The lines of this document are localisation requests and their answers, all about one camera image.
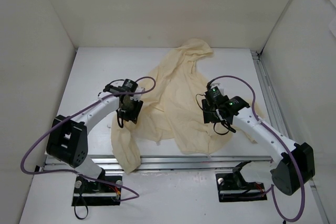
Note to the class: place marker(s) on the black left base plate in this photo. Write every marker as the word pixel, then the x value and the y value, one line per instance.
pixel 95 194

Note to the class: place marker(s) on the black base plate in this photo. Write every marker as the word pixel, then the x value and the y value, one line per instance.
pixel 231 187
pixel 95 194

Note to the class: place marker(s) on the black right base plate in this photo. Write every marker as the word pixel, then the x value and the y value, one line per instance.
pixel 231 187

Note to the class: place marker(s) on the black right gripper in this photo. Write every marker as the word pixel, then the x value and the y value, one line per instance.
pixel 210 115

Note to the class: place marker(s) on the cream yellow jacket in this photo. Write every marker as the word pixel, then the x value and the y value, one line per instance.
pixel 171 108

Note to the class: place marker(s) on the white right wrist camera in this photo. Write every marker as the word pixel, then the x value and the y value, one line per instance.
pixel 216 85

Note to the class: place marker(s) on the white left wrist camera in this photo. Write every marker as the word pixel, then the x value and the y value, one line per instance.
pixel 140 90

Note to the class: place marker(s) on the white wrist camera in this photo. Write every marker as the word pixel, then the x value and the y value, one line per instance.
pixel 140 90
pixel 216 85

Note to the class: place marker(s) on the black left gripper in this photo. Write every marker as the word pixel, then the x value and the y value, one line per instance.
pixel 132 112

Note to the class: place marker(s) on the right aluminium rail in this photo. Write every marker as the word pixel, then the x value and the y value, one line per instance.
pixel 277 120

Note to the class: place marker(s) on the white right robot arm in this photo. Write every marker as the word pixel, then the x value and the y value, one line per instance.
pixel 236 113

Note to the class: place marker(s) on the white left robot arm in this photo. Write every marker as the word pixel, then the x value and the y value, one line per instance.
pixel 69 142

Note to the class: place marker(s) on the aluminium rail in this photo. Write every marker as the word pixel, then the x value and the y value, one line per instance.
pixel 277 120
pixel 157 164

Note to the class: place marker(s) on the front aluminium rail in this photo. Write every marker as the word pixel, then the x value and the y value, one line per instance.
pixel 157 164

